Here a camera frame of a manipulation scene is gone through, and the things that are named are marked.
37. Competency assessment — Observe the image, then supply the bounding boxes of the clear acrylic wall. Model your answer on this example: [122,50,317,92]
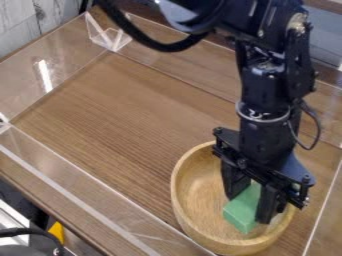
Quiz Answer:
[118,40,342,148]
[0,13,106,122]
[0,124,216,256]

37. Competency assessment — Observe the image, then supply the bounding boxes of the green rectangular block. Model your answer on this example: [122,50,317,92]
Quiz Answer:
[224,182,261,234]

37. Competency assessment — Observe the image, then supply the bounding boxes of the clear acrylic back wall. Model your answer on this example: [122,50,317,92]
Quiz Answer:
[118,40,342,148]

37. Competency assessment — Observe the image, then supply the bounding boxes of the clear acrylic front wall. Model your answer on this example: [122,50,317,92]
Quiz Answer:
[0,124,216,256]

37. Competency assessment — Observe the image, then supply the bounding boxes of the brown wooden bowl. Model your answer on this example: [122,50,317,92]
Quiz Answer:
[170,141,296,256]

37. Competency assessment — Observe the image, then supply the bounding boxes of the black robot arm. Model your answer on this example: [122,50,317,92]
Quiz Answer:
[98,0,317,224]

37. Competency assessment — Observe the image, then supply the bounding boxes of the yellow black device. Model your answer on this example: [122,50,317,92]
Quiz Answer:
[29,220,82,256]

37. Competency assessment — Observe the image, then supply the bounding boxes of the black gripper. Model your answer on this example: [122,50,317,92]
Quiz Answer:
[210,116,319,226]

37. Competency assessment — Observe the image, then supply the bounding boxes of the black cable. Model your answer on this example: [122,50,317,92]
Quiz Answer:
[0,227,69,256]

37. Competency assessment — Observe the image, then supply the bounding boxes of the clear acrylic left wall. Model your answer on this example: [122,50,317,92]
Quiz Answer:
[0,13,106,122]

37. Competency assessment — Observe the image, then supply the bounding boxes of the clear acrylic corner bracket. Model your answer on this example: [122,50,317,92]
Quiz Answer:
[85,12,133,52]

